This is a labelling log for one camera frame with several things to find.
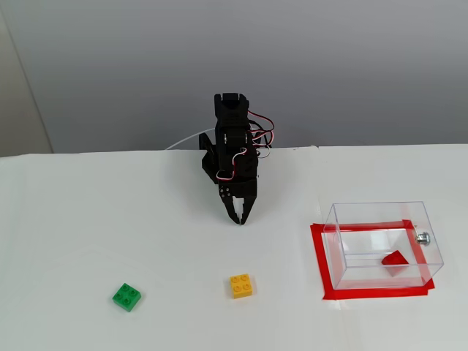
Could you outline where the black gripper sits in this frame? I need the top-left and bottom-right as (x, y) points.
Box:
(218, 178), (259, 224)

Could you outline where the transparent plastic box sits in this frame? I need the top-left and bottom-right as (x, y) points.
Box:
(326, 200), (445, 290)

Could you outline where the white cable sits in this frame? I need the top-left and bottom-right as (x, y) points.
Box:
(164, 127), (217, 151)

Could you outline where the metal box lock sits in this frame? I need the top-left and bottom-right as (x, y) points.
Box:
(413, 226), (432, 246)

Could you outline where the yellow lego brick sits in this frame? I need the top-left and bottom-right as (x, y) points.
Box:
(230, 273), (257, 300)

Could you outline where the black table clamp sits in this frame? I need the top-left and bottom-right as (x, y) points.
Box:
(198, 133), (217, 173)

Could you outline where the red white black servo wire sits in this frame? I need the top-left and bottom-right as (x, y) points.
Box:
(215, 147), (249, 184)
(247, 110), (276, 159)

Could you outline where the red lego brick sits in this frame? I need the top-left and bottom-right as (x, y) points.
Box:
(381, 250), (410, 278)

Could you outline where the red tape frame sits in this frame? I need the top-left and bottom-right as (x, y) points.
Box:
(309, 219), (436, 301)

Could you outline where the green lego brick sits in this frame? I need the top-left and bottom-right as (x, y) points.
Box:
(111, 282), (143, 313)

